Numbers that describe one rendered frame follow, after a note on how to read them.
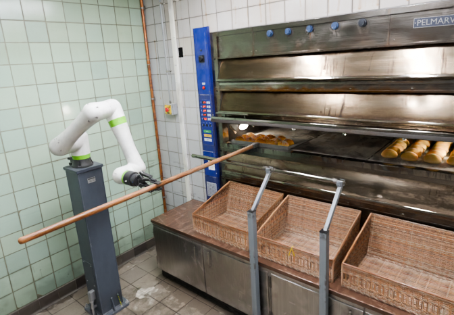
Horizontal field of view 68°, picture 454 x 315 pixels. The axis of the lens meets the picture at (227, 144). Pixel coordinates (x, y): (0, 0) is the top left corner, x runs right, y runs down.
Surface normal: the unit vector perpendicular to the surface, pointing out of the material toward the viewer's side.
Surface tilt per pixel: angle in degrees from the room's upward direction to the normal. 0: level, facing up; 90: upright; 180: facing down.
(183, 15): 90
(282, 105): 70
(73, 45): 90
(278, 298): 89
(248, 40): 90
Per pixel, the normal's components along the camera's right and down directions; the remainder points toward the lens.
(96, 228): 0.76, 0.11
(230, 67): -0.61, -0.13
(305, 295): -0.63, 0.23
